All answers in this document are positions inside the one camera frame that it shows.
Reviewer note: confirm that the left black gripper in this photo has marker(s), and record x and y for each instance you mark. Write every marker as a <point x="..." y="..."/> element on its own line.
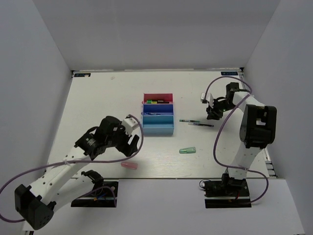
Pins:
<point x="126" y="148"/>

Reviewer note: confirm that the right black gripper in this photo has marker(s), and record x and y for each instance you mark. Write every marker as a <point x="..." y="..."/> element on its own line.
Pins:
<point x="213" y="114"/>

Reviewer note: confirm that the green patterned pen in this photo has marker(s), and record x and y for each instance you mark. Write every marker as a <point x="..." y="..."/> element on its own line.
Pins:
<point x="189" y="120"/>

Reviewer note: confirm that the blue pen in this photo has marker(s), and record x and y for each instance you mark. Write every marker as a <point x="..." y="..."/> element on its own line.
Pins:
<point x="153" y="114"/>

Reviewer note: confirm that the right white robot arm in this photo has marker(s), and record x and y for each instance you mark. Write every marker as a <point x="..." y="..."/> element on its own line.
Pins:
<point x="257" y="129"/>

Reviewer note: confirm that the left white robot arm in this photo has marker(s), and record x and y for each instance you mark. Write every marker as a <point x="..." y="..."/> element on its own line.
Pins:
<point x="66" y="181"/>

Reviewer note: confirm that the purple pen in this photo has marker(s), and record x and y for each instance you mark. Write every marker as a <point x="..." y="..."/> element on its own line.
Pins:
<point x="200" y="124"/>

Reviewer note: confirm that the light blue container bin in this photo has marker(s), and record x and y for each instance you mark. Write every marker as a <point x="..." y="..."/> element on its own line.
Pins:
<point x="158" y="125"/>

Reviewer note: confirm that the right blue table label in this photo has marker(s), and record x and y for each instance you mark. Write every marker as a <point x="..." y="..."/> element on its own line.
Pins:
<point x="229" y="73"/>

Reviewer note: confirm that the blue table label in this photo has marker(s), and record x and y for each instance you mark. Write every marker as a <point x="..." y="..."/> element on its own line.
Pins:
<point x="82" y="74"/>
<point x="229" y="73"/>

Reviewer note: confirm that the red container bin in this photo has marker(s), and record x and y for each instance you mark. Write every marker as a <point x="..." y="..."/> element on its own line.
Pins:
<point x="167" y="97"/>

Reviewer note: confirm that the dark blue container bin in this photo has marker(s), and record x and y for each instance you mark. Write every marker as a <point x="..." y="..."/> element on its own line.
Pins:
<point x="165" y="109"/>

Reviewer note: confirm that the left blue table label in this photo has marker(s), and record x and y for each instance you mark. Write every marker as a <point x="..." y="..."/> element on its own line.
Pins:
<point x="82" y="74"/>

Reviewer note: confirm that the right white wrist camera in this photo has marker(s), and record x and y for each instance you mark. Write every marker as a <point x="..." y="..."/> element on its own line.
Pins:
<point x="207" y="99"/>

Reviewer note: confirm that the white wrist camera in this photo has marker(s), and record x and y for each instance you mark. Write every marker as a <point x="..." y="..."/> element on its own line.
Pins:
<point x="207" y="99"/>
<point x="130" y="124"/>

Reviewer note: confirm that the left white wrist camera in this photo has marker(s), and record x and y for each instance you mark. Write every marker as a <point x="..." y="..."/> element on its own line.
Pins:
<point x="130" y="124"/>

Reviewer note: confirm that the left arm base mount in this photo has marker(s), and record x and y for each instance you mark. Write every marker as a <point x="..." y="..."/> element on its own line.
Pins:
<point x="103" y="198"/>

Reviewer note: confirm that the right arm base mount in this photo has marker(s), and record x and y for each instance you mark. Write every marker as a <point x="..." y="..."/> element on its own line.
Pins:
<point x="217" y="196"/>

